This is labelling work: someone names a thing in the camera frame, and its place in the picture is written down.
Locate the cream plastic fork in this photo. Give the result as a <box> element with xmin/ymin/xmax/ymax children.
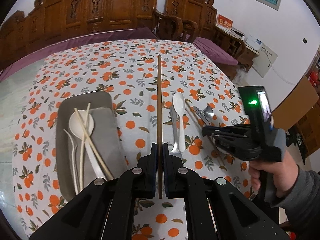
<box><xmin>63</xmin><ymin>129</ymin><xmax>81</xmax><ymax>196</ymax></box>

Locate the white soup spoon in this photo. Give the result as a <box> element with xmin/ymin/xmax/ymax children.
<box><xmin>172</xmin><ymin>92</ymin><xmax>187</xmax><ymax>153</ymax></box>

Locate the brown wooden chopstick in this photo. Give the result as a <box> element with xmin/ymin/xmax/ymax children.
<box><xmin>184</xmin><ymin>104</ymin><xmax>209</xmax><ymax>132</ymax></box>
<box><xmin>156</xmin><ymin>55</ymin><xmax>163</xmax><ymax>199</ymax></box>

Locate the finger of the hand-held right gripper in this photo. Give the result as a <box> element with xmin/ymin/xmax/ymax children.
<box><xmin>201</xmin><ymin>125</ymin><xmax>250</xmax><ymax>136</ymax></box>
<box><xmin>203</xmin><ymin>133</ymin><xmax>242</xmax><ymax>153</ymax></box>

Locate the carved wooden armchair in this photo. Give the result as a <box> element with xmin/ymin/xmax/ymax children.
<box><xmin>153</xmin><ymin>0</ymin><xmax>247</xmax><ymax>68</ymax></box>

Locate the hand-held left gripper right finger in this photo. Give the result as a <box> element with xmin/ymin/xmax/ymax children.
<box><xmin>162</xmin><ymin>142</ymin><xmax>289</xmax><ymax>240</ymax></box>

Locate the white plastic bag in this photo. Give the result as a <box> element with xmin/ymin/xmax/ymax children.
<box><xmin>234</xmin><ymin>66</ymin><xmax>248</xmax><ymax>81</ymax></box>

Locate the wooden side table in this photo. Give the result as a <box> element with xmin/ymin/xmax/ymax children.
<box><xmin>214</xmin><ymin>24</ymin><xmax>260</xmax><ymax>64</ymax></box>

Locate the person's right hand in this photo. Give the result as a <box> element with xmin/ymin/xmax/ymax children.
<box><xmin>248</xmin><ymin>151</ymin><xmax>300</xmax><ymax>198</ymax></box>

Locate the white device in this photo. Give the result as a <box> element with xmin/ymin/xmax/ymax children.
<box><xmin>246</xmin><ymin>36</ymin><xmax>262</xmax><ymax>50</ymax></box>

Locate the red card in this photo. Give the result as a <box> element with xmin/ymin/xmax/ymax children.
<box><xmin>216</xmin><ymin>14</ymin><xmax>232</xmax><ymax>28</ymax></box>

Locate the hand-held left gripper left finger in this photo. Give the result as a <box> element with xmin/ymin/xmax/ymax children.
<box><xmin>29</xmin><ymin>142</ymin><xmax>159</xmax><ymax>240</ymax></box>

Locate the person's right forearm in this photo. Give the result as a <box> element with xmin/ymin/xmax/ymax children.
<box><xmin>275</xmin><ymin>164</ymin><xmax>320</xmax><ymax>240</ymax></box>

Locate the brown cardboard box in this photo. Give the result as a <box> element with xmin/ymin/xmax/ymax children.
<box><xmin>271</xmin><ymin>76</ymin><xmax>320</xmax><ymax>162</ymax></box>

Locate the stainless steel spoon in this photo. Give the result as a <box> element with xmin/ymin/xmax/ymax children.
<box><xmin>199</xmin><ymin>105</ymin><xmax>215</xmax><ymax>128</ymax></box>

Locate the metal tray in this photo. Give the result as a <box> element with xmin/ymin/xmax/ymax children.
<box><xmin>55</xmin><ymin>91</ymin><xmax>128</xmax><ymax>202</ymax></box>

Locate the orange print tablecloth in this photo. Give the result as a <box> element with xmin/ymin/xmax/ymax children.
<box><xmin>12</xmin><ymin>39</ymin><xmax>258</xmax><ymax>240</ymax></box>

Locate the carved wooden sofa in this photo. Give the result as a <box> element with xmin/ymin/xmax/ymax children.
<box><xmin>0</xmin><ymin>0</ymin><xmax>161</xmax><ymax>69</ymax></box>

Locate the purple armchair cushion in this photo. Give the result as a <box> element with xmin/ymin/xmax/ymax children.
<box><xmin>194</xmin><ymin>37</ymin><xmax>238</xmax><ymax>66</ymax></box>

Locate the cream plastic spoon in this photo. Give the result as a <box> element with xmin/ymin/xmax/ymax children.
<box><xmin>69</xmin><ymin>110</ymin><xmax>107</xmax><ymax>180</ymax></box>

